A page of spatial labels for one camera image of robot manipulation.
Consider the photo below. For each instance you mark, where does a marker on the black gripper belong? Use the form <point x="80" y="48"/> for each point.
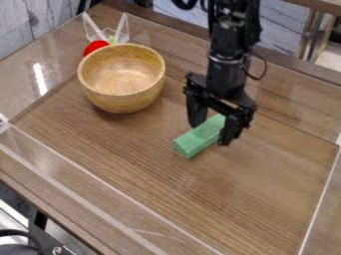
<point x="233" y="103"/>

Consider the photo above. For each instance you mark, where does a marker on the green rectangular block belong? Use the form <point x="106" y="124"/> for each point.
<point x="200" y="138"/>

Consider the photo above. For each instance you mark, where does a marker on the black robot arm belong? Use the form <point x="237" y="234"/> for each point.
<point x="235" y="28"/>

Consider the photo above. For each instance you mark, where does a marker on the light wooden bowl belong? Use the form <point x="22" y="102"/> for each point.
<point x="122" y="77"/>

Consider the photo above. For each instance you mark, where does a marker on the small green object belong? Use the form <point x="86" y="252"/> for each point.
<point x="113" y="40"/>

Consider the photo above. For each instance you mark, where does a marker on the red ball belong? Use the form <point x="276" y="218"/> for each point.
<point x="96" y="46"/>

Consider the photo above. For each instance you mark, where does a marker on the wooden table leg background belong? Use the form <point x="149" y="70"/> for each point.
<point x="315" y="36"/>

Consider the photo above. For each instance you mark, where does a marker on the clear acrylic corner piece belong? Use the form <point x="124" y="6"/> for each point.
<point x="96" y="33"/>

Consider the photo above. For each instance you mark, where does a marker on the clear acrylic front barrier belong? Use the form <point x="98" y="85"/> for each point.
<point x="110" y="221"/>

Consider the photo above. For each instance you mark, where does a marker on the black table leg bracket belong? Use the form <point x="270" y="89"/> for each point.
<point x="52" y="246"/>

